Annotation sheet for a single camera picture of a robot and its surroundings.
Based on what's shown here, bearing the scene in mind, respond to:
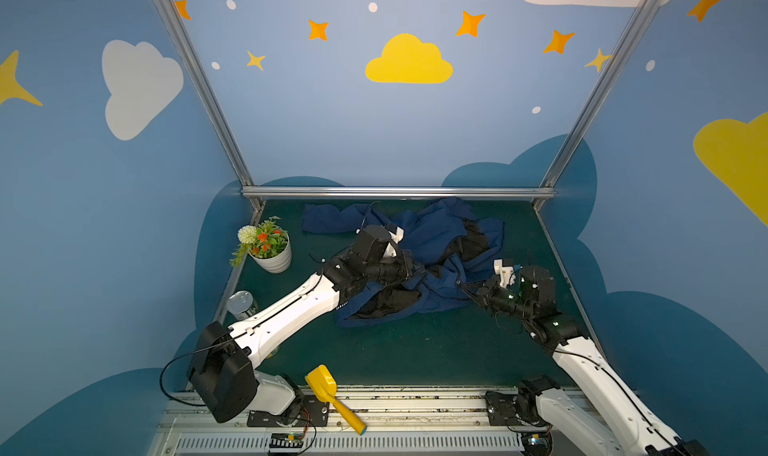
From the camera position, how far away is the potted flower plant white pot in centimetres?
90

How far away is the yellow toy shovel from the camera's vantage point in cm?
73

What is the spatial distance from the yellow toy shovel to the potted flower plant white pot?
14.0 inches
